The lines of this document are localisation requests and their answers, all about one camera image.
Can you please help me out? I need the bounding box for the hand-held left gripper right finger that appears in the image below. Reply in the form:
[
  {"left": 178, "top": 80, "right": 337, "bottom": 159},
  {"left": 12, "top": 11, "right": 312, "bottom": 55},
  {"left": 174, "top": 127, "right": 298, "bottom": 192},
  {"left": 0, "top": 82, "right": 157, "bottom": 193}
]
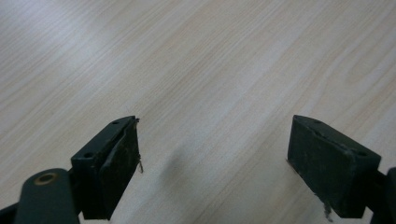
[{"left": 286, "top": 114, "right": 382, "bottom": 219}]

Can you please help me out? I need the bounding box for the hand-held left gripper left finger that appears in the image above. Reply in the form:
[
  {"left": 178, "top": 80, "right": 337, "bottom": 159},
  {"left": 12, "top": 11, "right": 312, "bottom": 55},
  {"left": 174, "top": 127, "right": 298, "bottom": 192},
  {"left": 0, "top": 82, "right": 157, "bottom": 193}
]
[{"left": 70, "top": 115, "right": 141, "bottom": 221}]

